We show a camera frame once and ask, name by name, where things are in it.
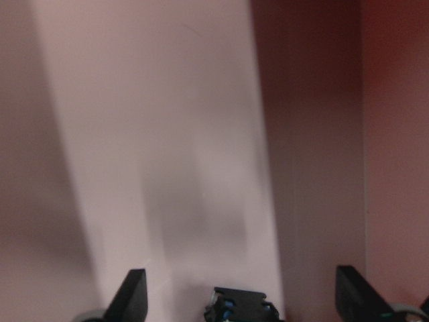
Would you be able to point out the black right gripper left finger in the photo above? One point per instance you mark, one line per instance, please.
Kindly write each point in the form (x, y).
(130, 303)

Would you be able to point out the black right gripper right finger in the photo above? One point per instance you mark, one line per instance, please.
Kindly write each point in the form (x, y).
(357, 301)

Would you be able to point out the yellow push button switch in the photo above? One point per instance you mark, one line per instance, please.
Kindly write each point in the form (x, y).
(229, 304)

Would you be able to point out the pink plastic bin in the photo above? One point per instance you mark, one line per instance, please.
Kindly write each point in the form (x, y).
(248, 144)

